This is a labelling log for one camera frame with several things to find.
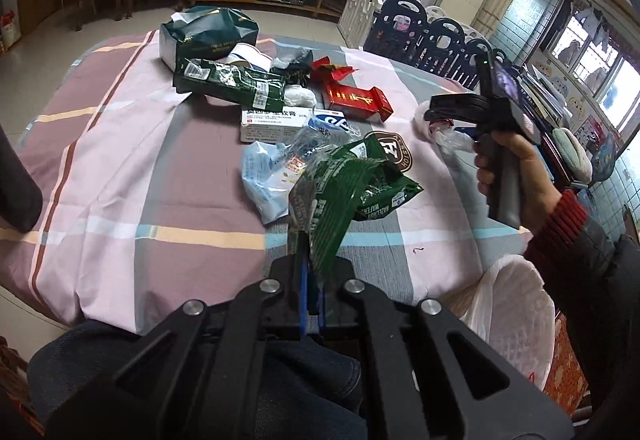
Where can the crumpled white tissue ball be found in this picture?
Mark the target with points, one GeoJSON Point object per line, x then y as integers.
{"type": "Point", "coordinates": [296, 95]}

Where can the green grey cushion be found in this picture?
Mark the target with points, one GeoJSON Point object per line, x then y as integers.
{"type": "Point", "coordinates": [573, 154]}

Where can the clear blue plastic wrapper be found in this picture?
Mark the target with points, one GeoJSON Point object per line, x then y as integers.
{"type": "Point", "coordinates": [269, 171]}

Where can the white lined trash bin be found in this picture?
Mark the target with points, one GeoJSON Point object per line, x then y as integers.
{"type": "Point", "coordinates": [509, 309]}

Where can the red sleeved right forearm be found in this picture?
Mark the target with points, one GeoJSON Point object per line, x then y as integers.
{"type": "Point", "coordinates": [594, 282]}

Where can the green foil snack wrapper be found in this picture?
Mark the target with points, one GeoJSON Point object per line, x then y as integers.
{"type": "Point", "coordinates": [352, 182]}

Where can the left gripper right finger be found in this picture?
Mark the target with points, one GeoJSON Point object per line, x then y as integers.
{"type": "Point", "coordinates": [321, 305]}

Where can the long green snack packet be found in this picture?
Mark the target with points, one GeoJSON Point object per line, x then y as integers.
{"type": "Point", "coordinates": [246, 87]}

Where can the small dark green wrapper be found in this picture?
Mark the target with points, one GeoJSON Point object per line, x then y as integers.
{"type": "Point", "coordinates": [293, 67]}

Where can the right hand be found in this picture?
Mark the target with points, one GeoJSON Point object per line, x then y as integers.
{"type": "Point", "coordinates": [539, 197]}

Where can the dark green tissue box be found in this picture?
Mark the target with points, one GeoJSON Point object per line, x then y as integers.
{"type": "Point", "coordinates": [209, 32]}

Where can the white blue medicine box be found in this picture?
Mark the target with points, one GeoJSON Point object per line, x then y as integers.
{"type": "Point", "coordinates": [272, 128]}

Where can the white plastic bag ball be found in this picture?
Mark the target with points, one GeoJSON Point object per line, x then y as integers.
{"type": "Point", "coordinates": [441, 132]}

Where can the white plastic baby fence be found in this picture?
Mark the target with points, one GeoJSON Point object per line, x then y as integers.
{"type": "Point", "coordinates": [356, 21]}

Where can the red cigarette box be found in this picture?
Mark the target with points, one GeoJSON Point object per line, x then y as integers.
{"type": "Point", "coordinates": [354, 103]}

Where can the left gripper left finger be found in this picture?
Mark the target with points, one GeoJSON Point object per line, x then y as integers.
{"type": "Point", "coordinates": [303, 259]}

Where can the navy plastic baby fence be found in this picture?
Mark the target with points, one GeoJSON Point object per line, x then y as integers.
{"type": "Point", "coordinates": [401, 31]}

